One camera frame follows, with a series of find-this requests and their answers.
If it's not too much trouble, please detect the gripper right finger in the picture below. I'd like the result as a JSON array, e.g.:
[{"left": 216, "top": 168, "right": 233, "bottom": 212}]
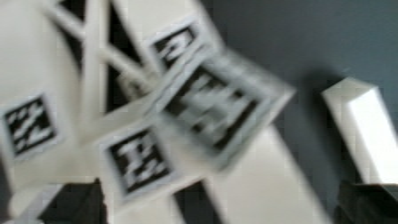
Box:
[{"left": 335, "top": 181, "right": 398, "bottom": 224}]

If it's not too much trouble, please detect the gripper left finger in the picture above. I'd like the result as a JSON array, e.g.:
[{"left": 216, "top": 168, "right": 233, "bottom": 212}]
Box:
[{"left": 11, "top": 179, "right": 109, "bottom": 224}]

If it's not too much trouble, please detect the white chair leg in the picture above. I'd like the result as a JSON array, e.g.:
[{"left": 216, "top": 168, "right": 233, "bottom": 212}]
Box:
[{"left": 148, "top": 48, "right": 296, "bottom": 169}]

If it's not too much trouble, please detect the white chair back piece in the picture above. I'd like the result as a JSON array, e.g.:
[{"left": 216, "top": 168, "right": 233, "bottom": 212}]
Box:
[{"left": 0, "top": 0, "right": 333, "bottom": 224}]

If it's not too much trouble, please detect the white U-shaped fence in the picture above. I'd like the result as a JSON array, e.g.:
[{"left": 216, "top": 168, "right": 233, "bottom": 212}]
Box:
[{"left": 322, "top": 78, "right": 398, "bottom": 184}]

